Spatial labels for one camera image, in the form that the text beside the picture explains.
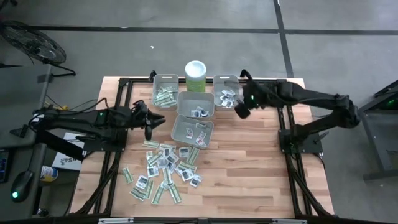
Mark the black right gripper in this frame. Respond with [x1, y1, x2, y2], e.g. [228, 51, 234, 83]
[225, 80, 262, 121]

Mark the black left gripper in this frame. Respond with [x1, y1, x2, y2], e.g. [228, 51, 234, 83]
[132, 105, 167, 141]

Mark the white plastic storage bin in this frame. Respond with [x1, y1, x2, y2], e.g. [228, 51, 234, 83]
[176, 91, 215, 121]
[213, 74, 241, 112]
[170, 114, 215, 150]
[151, 73, 180, 111]

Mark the green wipes canister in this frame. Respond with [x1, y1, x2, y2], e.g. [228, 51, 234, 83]
[184, 60, 208, 93]

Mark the crumpled blue print packet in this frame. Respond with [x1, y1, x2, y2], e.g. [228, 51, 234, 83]
[189, 174, 203, 188]

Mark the white printed box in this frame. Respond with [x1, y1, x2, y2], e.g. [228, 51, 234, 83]
[51, 132, 86, 172]

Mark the black desk beam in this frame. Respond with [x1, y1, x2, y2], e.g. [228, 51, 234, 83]
[35, 129, 85, 162]

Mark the white drink can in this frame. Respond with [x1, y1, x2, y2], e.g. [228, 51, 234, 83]
[40, 165, 59, 183]

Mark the grey side desk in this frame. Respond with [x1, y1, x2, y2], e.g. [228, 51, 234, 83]
[0, 142, 47, 222]
[0, 63, 52, 149]

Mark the black floor fan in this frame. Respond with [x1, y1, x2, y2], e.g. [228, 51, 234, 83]
[0, 20, 77, 77]

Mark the black computer mouse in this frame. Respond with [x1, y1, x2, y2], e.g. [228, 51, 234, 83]
[11, 170, 34, 203]

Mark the dark desk device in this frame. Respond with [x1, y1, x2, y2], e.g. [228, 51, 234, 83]
[0, 149, 12, 184]

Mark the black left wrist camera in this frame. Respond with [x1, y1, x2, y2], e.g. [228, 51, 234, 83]
[132, 100, 149, 121]

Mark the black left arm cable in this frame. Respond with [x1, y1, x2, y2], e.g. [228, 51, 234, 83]
[46, 96, 109, 114]

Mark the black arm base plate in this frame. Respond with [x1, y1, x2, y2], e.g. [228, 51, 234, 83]
[82, 129, 128, 153]
[278, 127, 324, 155]

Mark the yellow cable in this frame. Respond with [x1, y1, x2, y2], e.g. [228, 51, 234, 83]
[43, 98, 68, 111]

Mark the silver table edge bracket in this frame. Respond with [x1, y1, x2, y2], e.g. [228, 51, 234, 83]
[98, 217, 134, 224]
[272, 219, 308, 224]

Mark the black neighbouring station frame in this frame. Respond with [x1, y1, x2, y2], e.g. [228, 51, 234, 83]
[357, 79, 398, 181]

